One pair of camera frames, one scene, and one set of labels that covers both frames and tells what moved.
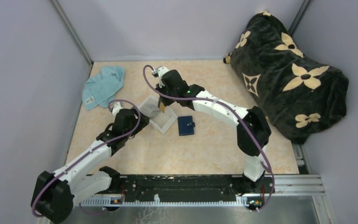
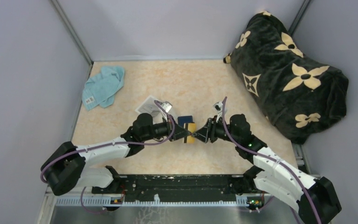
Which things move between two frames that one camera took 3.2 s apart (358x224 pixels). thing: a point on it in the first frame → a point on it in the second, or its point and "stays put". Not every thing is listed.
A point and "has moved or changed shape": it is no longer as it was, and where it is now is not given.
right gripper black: x=161 y=99 → x=202 y=133
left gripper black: x=144 y=121 → x=170 y=126
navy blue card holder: x=186 y=125 stays put
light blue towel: x=101 y=89 stays put
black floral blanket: x=300 y=97 stays put
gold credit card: x=162 y=107 has moved or changed shape
